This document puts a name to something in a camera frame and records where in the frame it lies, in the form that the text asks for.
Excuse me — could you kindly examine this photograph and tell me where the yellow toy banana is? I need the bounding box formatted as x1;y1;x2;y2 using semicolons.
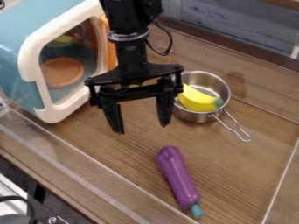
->
179;84;224;112

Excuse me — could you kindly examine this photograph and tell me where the black cable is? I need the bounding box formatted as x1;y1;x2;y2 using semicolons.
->
144;17;173;57

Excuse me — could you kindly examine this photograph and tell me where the orange microwave turntable plate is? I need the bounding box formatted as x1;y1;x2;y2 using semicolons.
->
41;57;84;88

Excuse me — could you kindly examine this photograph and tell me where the purple toy eggplant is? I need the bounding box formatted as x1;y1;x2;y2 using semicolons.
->
156;146;203;219

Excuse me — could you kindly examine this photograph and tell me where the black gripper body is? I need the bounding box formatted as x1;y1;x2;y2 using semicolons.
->
82;30;184;109

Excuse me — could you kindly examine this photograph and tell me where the blue toy microwave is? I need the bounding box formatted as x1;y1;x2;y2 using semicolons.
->
0;0;117;123

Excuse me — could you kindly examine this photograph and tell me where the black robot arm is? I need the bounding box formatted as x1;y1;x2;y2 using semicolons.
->
85;0;183;134

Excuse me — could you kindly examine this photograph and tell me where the clear acrylic barrier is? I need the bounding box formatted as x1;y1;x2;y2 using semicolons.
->
0;100;197;224

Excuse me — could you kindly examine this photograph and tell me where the black device with cable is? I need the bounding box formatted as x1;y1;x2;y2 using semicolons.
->
0;196;70;224

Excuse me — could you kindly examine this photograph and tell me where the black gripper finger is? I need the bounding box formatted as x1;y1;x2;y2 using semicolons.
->
156;77;173;127
98;86;124;134

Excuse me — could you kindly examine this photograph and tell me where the silver pot with handle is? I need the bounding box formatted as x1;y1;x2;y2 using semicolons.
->
173;71;251;143

